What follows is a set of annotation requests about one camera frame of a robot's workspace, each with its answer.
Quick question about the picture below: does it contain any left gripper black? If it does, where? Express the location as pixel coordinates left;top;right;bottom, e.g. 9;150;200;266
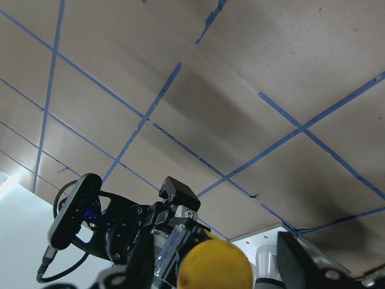
72;176;211;280

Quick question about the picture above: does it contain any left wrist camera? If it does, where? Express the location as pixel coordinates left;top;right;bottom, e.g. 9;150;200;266
48;173;102;250

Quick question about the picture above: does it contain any silver metal tool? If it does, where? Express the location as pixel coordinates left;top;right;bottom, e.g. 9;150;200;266
361;268;384;289

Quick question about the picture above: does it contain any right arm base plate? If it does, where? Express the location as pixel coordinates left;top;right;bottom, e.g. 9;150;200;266
230;223;351;276

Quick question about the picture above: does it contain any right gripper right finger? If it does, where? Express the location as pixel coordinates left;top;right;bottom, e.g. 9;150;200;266
277;232;358;288

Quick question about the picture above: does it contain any yellow push button switch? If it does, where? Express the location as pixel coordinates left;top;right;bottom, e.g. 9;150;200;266
176;238;253;288

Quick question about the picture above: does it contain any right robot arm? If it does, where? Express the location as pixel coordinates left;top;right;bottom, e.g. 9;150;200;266
92;228;362;288

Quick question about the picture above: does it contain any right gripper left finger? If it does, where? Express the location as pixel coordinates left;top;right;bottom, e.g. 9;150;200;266
91;233;155;289

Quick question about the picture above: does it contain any brown paper table cover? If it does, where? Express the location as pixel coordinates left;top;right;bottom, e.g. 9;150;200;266
1;1;384;275

